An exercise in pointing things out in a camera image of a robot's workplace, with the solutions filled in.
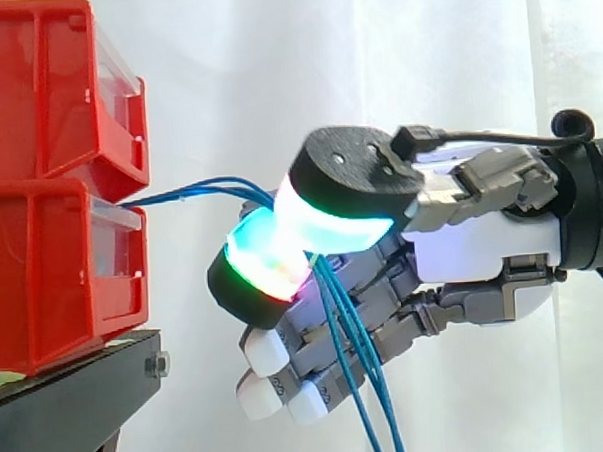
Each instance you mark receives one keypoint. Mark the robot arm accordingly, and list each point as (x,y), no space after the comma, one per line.
(593,205)

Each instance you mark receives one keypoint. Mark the black stand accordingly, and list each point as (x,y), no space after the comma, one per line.
(64,396)

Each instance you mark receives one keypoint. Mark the red bin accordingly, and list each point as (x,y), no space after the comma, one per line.
(40,82)
(48,277)

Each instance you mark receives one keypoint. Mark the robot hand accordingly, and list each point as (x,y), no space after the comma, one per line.
(472,248)

